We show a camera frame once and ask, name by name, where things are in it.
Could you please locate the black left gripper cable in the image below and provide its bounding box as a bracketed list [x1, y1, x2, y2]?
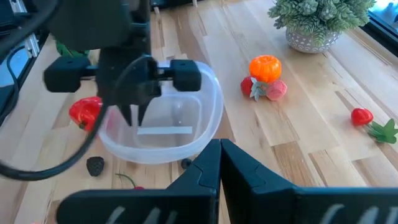
[0, 54, 156, 182]

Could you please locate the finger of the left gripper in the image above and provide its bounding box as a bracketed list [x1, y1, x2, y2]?
[138, 101, 153, 125]
[119, 105, 133, 127]

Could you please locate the red cherry with stem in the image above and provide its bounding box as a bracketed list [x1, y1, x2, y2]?
[115, 173, 146, 190]

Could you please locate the small orange tomato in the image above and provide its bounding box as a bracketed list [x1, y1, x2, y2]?
[249, 55, 282, 83]

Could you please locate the green succulent in white pot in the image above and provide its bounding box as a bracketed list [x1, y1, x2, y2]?
[267, 0, 377, 54]

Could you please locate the black toy blackberry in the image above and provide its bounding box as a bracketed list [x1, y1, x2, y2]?
[86, 156, 105, 177]

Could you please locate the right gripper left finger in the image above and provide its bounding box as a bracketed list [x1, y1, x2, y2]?
[55, 139, 221, 224]

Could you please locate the red strawberry with green leaves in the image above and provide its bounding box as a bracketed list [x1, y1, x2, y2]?
[351, 107, 398, 144]

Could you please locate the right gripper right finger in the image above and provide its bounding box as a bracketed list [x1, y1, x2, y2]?
[221, 139, 398, 224]

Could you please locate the pink round fruit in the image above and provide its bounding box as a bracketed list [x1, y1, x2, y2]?
[68, 96, 103, 133]

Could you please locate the clear plastic tupperware container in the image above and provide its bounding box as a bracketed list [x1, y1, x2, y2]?
[98, 60, 224, 165]

